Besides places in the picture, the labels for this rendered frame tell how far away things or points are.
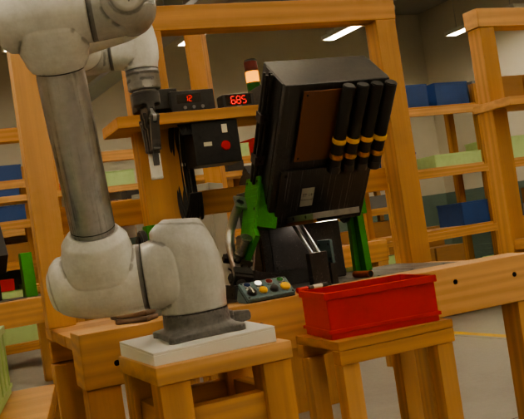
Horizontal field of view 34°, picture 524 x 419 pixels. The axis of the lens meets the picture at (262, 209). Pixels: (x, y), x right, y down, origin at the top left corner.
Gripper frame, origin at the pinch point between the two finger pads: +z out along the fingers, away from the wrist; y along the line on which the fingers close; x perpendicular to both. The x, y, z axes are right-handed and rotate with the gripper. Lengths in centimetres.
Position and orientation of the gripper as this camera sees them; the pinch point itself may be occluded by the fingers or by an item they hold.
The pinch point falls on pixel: (155, 166)
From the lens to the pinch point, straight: 230.6
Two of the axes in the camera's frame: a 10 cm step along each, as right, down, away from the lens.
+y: 3.7, -0.7, -9.3
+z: 1.5, 9.9, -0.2
